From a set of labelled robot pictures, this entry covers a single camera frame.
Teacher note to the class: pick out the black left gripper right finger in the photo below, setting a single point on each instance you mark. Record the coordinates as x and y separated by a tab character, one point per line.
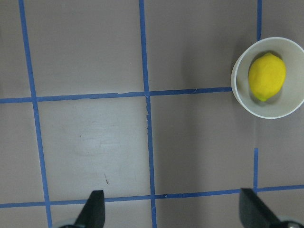
254	213

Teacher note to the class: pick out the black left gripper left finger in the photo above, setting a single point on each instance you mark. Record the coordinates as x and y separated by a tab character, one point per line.
93	213

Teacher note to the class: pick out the white bowl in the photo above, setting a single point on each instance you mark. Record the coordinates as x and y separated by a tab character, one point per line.
290	97

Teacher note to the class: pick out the yellow lemon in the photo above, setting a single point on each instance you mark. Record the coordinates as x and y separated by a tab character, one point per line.
266	76

